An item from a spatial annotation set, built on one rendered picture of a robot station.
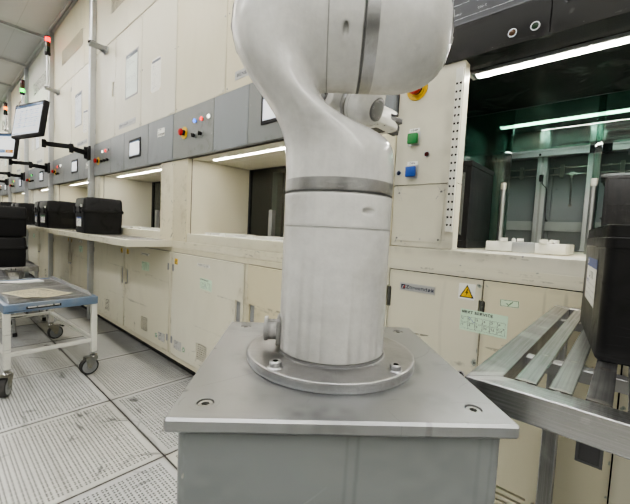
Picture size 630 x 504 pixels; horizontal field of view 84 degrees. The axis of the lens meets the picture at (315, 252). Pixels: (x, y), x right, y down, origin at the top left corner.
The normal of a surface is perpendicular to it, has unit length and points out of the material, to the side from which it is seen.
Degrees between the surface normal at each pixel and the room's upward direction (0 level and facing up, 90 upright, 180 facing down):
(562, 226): 90
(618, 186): 90
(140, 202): 90
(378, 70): 150
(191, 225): 90
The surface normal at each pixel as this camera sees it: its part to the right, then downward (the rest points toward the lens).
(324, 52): -0.03, 0.70
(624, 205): -0.66, 0.01
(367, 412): 0.05, -1.00
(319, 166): -0.36, 0.04
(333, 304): -0.05, 0.06
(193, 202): 0.74, 0.07
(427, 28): 0.21, 0.37
